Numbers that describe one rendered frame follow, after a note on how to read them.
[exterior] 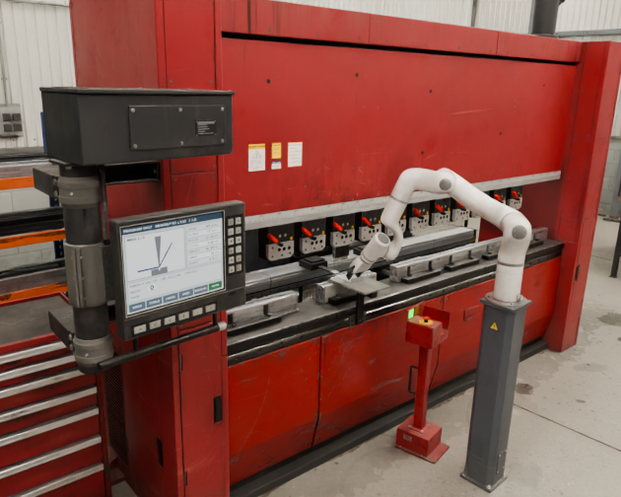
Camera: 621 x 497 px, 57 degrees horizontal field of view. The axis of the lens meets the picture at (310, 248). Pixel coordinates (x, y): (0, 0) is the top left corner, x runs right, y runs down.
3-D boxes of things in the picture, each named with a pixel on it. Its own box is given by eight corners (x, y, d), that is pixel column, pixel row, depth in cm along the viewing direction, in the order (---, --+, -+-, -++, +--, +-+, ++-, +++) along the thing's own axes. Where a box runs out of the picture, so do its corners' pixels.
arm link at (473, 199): (519, 247, 261) (514, 238, 276) (536, 225, 257) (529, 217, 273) (427, 186, 262) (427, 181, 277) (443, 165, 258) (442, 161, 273)
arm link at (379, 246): (379, 250, 287) (363, 245, 285) (392, 235, 278) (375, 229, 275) (379, 263, 282) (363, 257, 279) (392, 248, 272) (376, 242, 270)
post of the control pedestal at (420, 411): (421, 430, 320) (429, 342, 306) (412, 427, 324) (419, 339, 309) (425, 426, 325) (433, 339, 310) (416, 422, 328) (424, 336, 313)
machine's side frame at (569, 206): (561, 353, 446) (610, 40, 382) (469, 319, 509) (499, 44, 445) (576, 344, 461) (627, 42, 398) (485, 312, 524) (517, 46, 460)
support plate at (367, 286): (365, 295, 279) (365, 293, 278) (329, 280, 298) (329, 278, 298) (390, 287, 290) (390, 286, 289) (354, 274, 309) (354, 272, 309)
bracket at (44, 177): (56, 200, 166) (54, 177, 164) (34, 187, 184) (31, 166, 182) (182, 187, 190) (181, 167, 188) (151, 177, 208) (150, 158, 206)
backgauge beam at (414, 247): (194, 315, 278) (193, 294, 275) (180, 306, 288) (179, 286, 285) (475, 243, 419) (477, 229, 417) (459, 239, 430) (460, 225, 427)
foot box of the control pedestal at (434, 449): (434, 464, 311) (436, 445, 307) (393, 447, 325) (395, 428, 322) (449, 447, 326) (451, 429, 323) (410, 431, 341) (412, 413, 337)
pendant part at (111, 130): (99, 392, 165) (72, 88, 142) (64, 363, 182) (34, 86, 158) (239, 341, 200) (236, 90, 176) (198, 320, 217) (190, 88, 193)
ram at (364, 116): (199, 238, 240) (193, 35, 218) (190, 234, 246) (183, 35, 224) (560, 178, 424) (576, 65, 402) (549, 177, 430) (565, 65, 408)
